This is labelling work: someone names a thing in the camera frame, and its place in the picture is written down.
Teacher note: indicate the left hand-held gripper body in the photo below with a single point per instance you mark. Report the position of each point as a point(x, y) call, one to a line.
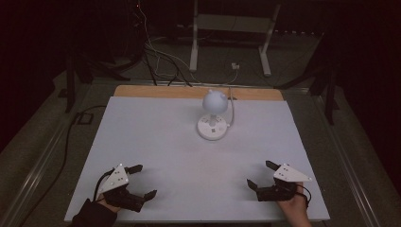
point(117, 179)

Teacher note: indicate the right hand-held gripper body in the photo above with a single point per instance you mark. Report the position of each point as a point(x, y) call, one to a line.
point(277, 193)

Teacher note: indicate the person's right hand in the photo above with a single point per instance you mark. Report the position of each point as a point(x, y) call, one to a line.
point(296, 211)

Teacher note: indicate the person's left hand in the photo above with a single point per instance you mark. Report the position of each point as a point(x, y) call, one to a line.
point(106, 204)

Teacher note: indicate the white table sheet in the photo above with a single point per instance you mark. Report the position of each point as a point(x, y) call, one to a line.
point(176, 170)

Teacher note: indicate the person's left dark sleeve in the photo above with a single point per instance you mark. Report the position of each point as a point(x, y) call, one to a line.
point(94, 216)

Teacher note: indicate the black floor box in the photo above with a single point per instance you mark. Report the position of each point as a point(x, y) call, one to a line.
point(85, 118)

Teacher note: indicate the white round-headed desk lamp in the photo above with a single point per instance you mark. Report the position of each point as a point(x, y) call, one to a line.
point(214, 102)

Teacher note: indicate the black tripod stand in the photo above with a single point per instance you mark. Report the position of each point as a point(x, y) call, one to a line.
point(71, 82)
point(329, 88)

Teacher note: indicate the white plug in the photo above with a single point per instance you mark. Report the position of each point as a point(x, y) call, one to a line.
point(235, 66)

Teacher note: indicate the grey metal stand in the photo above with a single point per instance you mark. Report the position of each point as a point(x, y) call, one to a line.
point(230, 23)

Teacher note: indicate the metal floor rail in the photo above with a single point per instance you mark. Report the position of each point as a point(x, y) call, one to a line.
point(38, 164)
point(346, 160)

